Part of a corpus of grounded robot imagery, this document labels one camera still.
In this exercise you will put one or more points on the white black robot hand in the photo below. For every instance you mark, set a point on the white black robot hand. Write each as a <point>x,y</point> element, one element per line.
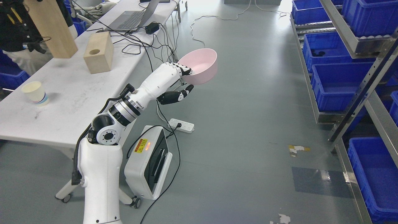
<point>156,84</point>

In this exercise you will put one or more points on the pink bowl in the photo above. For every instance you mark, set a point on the pink bowl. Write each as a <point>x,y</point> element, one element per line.
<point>203,63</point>

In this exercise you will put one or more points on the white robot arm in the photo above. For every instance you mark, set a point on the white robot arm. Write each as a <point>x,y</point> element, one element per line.
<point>98,157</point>

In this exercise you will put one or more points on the steel shelf rack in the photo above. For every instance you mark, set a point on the steel shelf rack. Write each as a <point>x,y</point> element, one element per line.
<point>348,52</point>

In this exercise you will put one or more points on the white power strip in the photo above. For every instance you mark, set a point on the white power strip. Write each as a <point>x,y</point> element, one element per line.
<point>182,126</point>

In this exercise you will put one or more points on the black power adapter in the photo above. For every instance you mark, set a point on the black power adapter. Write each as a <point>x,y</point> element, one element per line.
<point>152,28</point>

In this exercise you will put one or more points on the wooden block with hole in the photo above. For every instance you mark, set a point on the wooden block with hole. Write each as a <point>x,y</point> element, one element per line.
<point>98,55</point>

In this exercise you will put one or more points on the grey laptop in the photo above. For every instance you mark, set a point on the grey laptop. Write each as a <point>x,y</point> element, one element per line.
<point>130,20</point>

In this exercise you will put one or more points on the white power station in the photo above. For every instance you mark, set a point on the white power station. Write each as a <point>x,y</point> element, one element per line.
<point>148,163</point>

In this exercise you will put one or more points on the paper cup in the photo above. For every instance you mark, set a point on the paper cup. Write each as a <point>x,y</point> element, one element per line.
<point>36,93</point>

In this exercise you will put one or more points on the tall wooden block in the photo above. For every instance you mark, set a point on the tall wooden block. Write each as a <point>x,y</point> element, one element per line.
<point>50,22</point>

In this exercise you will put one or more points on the person in black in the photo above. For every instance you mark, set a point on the person in black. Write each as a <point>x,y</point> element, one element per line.
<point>12,38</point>

